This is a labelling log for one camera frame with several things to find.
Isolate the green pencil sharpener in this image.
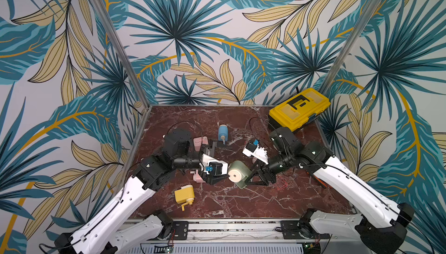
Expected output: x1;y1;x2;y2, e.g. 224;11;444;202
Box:
228;161;251;189

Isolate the blue pencil sharpener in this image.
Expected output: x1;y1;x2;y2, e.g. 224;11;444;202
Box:
218;125;228;145

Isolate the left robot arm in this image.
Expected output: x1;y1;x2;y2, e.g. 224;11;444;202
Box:
39;129;229;254

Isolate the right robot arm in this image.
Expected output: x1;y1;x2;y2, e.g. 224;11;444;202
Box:
242;127;415;254

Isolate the pink sharpener front left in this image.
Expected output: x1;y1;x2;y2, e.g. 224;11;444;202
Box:
191;170;204;184

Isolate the pink sharpener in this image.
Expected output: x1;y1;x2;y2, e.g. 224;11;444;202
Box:
193;136;209;152
191;170;204;184

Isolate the red transparent tray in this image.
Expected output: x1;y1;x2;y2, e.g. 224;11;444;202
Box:
275;177;289;191

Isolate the pink sharpener back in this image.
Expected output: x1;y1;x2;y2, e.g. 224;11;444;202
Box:
193;136;209;152

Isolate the yellow pencil sharpener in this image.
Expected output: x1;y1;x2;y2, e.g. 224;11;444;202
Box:
174;184;195;212

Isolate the yellow black toolbox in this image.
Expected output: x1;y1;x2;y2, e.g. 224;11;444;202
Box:
268;88;331;132

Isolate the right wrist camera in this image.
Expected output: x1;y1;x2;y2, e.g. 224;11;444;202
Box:
242;139;269;165

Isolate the aluminium front rail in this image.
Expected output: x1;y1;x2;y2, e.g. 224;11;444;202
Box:
81;218;387;254

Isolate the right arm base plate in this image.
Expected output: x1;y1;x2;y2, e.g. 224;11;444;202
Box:
275;220;330;240

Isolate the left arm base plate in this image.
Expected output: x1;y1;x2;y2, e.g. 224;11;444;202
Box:
155;221;189;241

